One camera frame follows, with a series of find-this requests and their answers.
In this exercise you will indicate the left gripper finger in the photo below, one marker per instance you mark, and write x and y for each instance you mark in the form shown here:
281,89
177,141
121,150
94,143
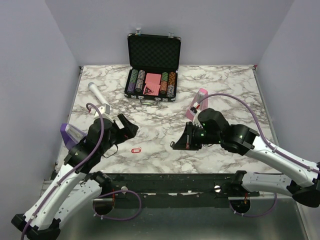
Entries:
123,120
129,130

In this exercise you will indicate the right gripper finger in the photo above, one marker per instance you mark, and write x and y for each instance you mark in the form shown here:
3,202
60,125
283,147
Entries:
184,142
188,128

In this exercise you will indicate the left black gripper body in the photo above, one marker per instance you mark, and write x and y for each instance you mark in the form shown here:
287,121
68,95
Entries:
116,136

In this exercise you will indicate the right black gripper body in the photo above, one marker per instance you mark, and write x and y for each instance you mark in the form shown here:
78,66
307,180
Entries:
198,137

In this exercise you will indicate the red key tag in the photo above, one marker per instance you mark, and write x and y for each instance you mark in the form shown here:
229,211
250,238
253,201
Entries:
136,150

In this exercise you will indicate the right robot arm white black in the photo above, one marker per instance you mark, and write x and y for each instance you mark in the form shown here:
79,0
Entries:
297,177

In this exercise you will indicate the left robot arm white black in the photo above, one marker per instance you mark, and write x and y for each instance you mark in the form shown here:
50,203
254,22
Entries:
73,187

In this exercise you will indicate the pink metronome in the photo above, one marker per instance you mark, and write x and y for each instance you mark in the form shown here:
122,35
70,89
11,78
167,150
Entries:
198,102

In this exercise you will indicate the purple metronome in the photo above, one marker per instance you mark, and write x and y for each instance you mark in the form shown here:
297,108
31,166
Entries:
71,135

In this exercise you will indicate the red playing card deck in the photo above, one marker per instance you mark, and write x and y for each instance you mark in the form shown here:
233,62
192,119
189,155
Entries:
152,84

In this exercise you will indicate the white microphone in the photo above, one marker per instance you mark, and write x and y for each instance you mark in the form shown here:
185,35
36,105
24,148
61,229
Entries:
97,93

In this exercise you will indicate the black poker chip case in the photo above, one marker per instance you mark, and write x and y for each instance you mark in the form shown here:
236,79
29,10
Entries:
156,54

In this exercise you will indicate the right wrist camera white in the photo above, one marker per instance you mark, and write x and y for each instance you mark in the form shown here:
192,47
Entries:
194,114

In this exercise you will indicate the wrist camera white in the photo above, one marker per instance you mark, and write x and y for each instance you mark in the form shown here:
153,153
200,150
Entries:
105,112
194,114

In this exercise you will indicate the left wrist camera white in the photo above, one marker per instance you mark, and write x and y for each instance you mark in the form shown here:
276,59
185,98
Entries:
105,112

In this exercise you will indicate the black mounting rail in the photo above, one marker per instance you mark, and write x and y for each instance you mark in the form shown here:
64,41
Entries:
162,191

